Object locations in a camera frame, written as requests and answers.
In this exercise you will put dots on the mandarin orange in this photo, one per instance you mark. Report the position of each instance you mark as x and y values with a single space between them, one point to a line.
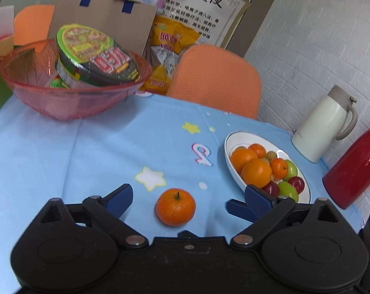
279 167
257 150
175 206

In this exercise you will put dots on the orange chair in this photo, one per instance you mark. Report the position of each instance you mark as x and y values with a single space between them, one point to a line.
215 79
31 24

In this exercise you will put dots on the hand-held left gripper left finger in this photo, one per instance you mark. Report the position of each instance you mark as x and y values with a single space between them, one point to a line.
120 199

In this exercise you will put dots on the green packet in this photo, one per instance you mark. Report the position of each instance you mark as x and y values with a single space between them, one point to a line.
56 83

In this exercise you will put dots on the white thermos jug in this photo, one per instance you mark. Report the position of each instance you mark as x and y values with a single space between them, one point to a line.
319 125

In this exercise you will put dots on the wall poster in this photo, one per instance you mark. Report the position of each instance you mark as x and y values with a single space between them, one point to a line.
215 15

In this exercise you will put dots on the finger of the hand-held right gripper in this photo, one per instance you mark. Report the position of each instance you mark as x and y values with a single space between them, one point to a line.
238 209

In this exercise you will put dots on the red plum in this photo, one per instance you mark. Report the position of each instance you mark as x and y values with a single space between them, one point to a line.
296 183
270 189

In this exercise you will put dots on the brown longan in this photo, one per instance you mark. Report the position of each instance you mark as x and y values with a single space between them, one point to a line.
270 155

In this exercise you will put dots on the oval green jujube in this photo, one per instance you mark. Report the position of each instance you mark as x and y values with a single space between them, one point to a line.
288 190

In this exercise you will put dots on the yellow plastic bag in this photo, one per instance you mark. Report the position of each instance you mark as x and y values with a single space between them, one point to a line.
172 39

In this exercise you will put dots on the red thermos jug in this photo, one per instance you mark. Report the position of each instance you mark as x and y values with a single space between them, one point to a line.
353 171

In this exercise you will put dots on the brown cardboard box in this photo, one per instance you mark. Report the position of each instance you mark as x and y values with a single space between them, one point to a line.
105 24

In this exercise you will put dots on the white plate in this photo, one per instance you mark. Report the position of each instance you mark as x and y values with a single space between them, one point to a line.
234 142

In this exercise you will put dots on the pink plastic bowl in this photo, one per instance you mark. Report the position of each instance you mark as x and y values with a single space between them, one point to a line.
65 101

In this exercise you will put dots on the large orange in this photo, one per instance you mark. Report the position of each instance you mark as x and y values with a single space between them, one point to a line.
256 172
241 159

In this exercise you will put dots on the small green apple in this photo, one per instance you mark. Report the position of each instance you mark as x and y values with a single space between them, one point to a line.
292 168

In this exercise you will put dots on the blue printed tablecloth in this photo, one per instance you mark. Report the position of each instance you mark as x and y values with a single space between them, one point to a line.
96 153

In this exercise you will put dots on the instant noodle cup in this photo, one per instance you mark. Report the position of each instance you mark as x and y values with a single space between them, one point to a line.
93 52

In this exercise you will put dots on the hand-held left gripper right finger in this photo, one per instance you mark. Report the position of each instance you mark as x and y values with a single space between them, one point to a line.
260 202

